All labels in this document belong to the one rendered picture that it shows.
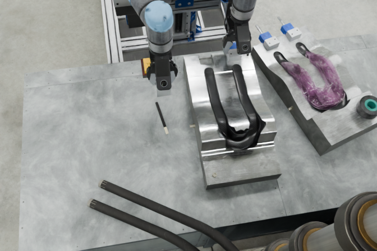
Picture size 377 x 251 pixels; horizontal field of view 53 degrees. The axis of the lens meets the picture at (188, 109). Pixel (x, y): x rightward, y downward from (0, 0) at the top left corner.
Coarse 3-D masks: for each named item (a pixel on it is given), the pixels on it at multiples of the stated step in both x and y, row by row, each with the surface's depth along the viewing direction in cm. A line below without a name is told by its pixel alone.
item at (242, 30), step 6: (234, 24) 129; (240, 24) 128; (246, 24) 128; (240, 30) 128; (246, 30) 128; (240, 36) 128; (246, 36) 128; (240, 42) 128; (246, 42) 128; (240, 48) 128; (246, 48) 128; (240, 54) 129
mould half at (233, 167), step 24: (192, 72) 141; (216, 72) 141; (192, 96) 137; (240, 120) 128; (264, 120) 128; (216, 144) 127; (264, 144) 132; (216, 168) 127; (240, 168) 128; (264, 168) 128
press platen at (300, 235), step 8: (304, 224) 79; (312, 224) 78; (320, 224) 78; (296, 232) 78; (304, 232) 77; (312, 232) 77; (296, 240) 77; (304, 240) 76; (296, 248) 76; (304, 248) 75
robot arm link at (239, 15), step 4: (232, 4) 122; (232, 8) 123; (232, 12) 124; (236, 12) 122; (240, 12) 121; (244, 12) 126; (248, 12) 121; (252, 12) 123; (236, 16) 124; (240, 16) 123; (244, 16) 122; (248, 16) 123
